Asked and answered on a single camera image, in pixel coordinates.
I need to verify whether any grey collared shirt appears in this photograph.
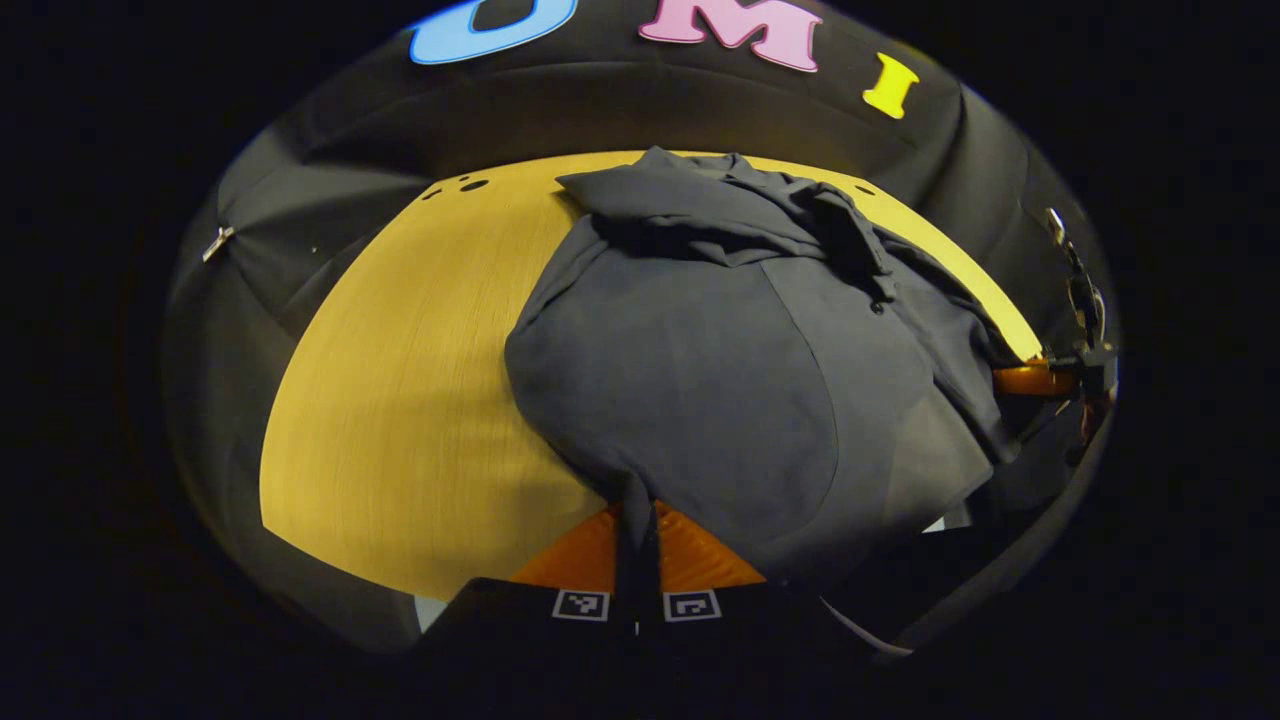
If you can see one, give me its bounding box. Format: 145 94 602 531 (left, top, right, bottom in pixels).
503 146 1026 591

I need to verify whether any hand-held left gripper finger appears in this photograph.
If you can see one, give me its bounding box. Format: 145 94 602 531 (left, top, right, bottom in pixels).
415 503 638 651
637 500 881 656

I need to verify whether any black backdrop cloth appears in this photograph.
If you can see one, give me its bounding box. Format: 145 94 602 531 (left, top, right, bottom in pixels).
160 0 1121 656

